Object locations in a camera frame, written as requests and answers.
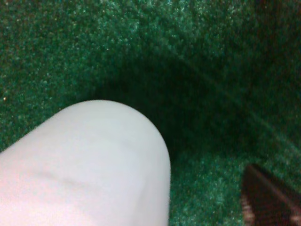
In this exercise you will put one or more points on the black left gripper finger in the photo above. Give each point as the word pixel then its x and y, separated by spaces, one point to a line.
pixel 266 200

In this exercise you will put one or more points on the pale blue cup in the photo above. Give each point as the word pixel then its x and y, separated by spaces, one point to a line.
pixel 95 163

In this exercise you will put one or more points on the green felt table mat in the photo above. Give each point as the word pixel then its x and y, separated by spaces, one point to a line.
pixel 221 80

